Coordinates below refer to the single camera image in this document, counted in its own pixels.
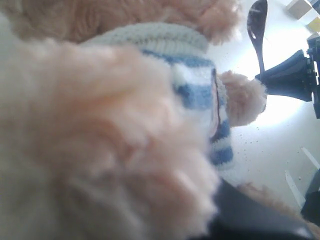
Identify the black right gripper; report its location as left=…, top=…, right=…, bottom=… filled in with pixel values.
left=255, top=36, right=320, bottom=118

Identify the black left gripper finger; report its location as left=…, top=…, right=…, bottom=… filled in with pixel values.
left=207, top=180, right=315, bottom=240

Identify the dark red wooden spoon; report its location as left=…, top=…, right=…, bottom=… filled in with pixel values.
left=246, top=0, right=268, bottom=77

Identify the plush bear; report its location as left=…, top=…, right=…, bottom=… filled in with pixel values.
left=0, top=0, right=320, bottom=240

